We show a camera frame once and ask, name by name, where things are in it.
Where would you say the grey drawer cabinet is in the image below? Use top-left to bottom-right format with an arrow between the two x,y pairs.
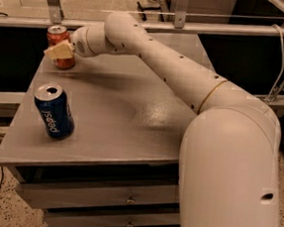
0,17 -> 220,227

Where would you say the blue pepsi can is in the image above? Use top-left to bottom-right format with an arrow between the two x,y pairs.
34,83 -> 74,139

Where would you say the middle grey drawer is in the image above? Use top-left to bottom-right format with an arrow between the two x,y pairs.
45,212 -> 180,227

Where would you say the white cable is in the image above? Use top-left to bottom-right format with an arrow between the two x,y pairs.
263,23 -> 284,104

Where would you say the top grey drawer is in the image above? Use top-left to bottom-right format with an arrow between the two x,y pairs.
16,181 -> 179,209

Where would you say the metal railing frame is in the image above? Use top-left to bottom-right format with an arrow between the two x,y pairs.
0,0 -> 284,36

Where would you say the grey drawer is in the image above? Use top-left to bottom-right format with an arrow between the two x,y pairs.
45,212 -> 180,227
16,181 -> 179,209

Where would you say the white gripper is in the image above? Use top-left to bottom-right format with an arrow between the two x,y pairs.
44,27 -> 87,59

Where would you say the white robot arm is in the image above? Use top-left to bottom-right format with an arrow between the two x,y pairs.
46,12 -> 281,227

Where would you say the red coke can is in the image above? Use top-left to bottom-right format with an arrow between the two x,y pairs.
47,25 -> 75,70

